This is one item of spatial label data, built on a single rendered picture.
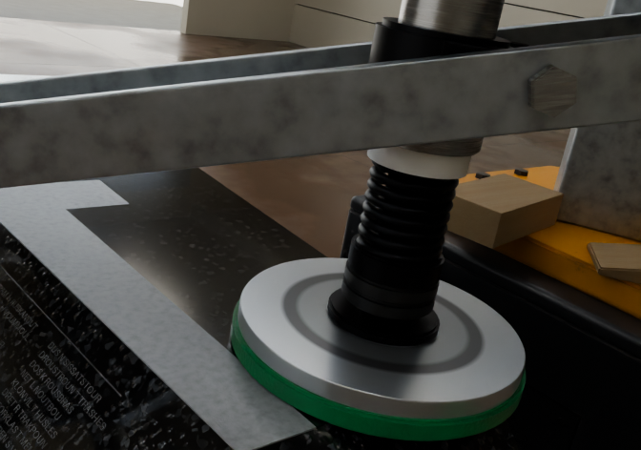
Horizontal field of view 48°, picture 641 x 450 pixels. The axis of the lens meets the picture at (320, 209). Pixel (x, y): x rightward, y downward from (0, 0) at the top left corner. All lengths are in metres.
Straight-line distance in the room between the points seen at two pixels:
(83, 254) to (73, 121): 0.22
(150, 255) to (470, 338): 0.29
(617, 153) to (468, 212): 0.27
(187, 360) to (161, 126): 0.16
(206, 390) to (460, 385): 0.16
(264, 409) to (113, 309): 0.15
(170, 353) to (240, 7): 8.94
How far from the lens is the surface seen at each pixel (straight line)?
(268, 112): 0.43
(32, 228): 0.70
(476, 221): 0.97
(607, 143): 1.14
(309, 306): 0.54
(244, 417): 0.46
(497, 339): 0.56
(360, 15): 9.01
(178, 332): 0.54
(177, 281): 0.61
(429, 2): 0.47
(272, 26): 9.74
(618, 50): 0.46
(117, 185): 0.83
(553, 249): 1.04
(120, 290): 0.59
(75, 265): 0.63
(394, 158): 0.48
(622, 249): 1.05
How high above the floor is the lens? 1.09
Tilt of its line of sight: 19 degrees down
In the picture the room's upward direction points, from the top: 10 degrees clockwise
